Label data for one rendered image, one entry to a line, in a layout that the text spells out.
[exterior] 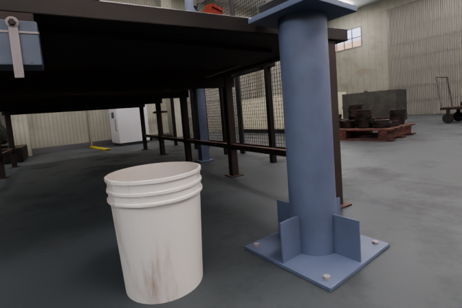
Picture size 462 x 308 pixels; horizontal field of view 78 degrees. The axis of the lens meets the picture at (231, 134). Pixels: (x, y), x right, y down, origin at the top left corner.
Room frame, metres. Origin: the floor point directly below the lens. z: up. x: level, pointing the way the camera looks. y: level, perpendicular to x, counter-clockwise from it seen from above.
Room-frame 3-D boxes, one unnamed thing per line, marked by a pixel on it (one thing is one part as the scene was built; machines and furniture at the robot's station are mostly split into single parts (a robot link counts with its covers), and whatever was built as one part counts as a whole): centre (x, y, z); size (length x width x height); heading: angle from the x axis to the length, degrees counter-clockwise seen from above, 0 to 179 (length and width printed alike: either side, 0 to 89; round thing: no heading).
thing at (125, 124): (6.36, 2.25, 0.67); 0.68 x 0.58 x 1.34; 128
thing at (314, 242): (1.05, -0.28, 0.44); 0.38 x 0.38 x 0.87; 38
